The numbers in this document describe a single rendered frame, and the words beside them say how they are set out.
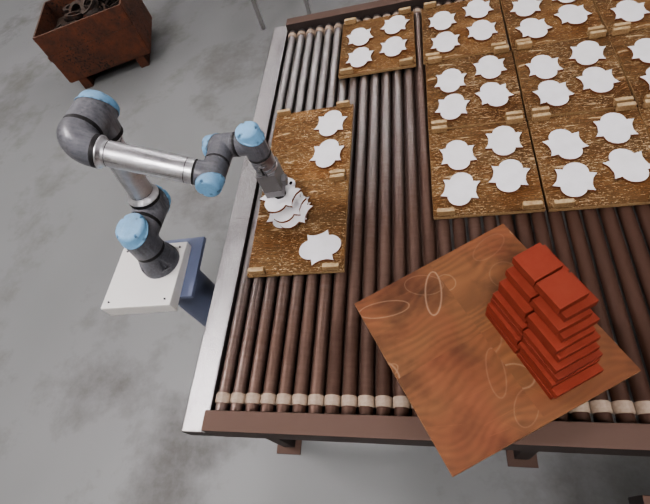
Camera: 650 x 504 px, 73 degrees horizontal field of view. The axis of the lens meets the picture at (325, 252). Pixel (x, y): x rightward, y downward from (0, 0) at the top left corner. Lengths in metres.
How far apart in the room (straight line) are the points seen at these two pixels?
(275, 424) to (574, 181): 1.20
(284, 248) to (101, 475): 1.70
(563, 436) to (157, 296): 1.35
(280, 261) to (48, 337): 2.14
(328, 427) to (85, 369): 2.05
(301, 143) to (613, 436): 1.43
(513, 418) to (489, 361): 0.14
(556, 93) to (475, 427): 1.27
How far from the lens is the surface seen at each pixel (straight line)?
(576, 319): 1.02
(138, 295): 1.78
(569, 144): 1.75
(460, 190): 1.59
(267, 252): 1.59
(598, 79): 2.00
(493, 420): 1.17
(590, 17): 2.32
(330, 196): 1.66
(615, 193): 1.65
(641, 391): 1.39
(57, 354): 3.28
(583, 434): 1.29
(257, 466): 2.37
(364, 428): 1.27
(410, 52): 2.20
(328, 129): 1.89
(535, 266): 1.00
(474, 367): 1.20
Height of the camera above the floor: 2.18
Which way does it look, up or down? 55 degrees down
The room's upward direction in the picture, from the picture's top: 25 degrees counter-clockwise
